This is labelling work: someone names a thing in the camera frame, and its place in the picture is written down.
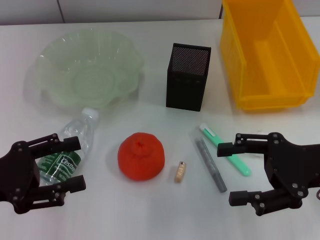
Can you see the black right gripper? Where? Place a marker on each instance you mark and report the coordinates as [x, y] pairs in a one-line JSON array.
[[292, 167]]

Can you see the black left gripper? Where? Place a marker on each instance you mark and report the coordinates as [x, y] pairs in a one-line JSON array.
[[20, 175]]

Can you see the mint green pen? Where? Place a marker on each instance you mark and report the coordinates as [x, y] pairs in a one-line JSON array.
[[241, 167]]

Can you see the grey marker pen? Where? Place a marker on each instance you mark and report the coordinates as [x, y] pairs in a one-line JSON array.
[[212, 167]]

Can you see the clear water bottle green label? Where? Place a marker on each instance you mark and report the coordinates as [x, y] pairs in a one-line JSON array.
[[76, 127]]

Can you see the small beige eraser stick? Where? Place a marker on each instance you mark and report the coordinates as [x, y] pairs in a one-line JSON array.
[[180, 173]]

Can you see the orange fruit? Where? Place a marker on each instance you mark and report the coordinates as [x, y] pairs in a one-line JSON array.
[[141, 160]]

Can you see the black mesh pen holder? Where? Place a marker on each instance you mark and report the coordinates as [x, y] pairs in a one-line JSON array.
[[185, 90]]

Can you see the pale green glass fruit plate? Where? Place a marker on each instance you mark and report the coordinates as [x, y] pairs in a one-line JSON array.
[[75, 55]]

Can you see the yellow plastic bin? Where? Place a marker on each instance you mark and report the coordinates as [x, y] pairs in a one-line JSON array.
[[270, 62]]

